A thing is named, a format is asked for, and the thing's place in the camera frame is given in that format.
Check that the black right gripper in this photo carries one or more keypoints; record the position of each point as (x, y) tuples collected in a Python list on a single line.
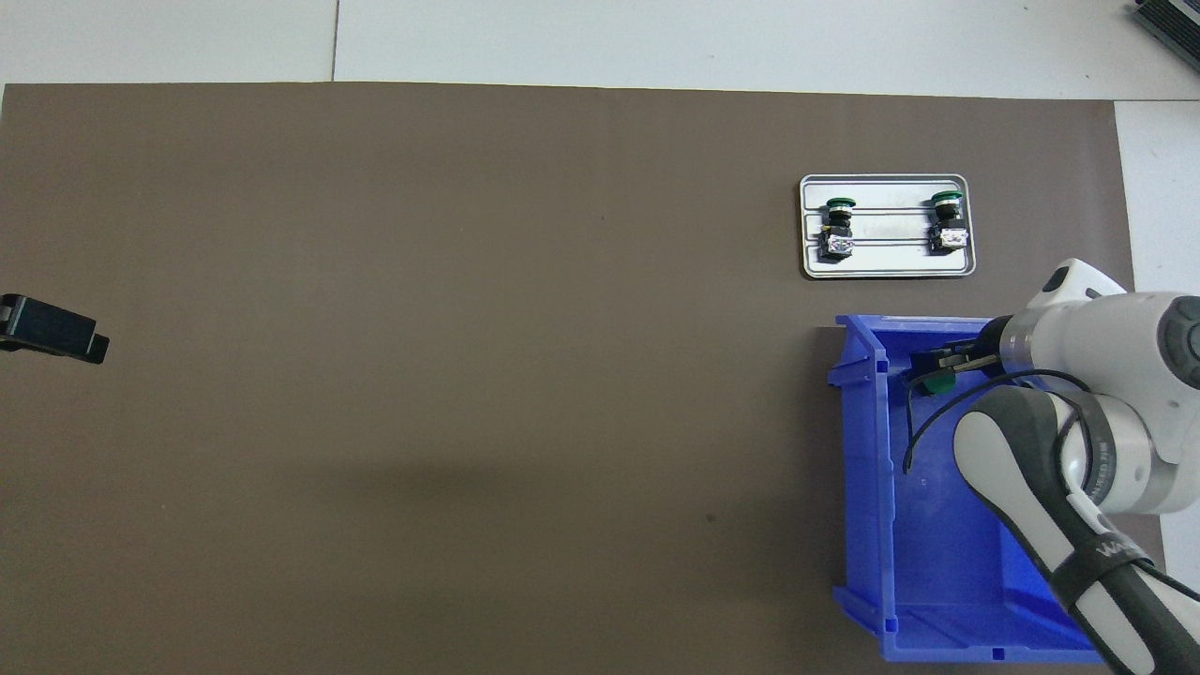
[(986, 349)]

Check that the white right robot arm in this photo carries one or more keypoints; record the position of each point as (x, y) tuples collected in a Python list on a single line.
[(1106, 356)]

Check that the grey metal tray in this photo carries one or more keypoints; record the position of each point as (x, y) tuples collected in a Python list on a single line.
[(886, 267)]

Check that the blue plastic storage bin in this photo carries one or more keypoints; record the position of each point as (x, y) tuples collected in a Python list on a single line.
[(937, 544)]

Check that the grey ribbed metal device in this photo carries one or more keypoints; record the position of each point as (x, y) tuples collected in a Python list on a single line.
[(1172, 19)]

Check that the brown table mat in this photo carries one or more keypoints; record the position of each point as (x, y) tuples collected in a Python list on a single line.
[(469, 234)]

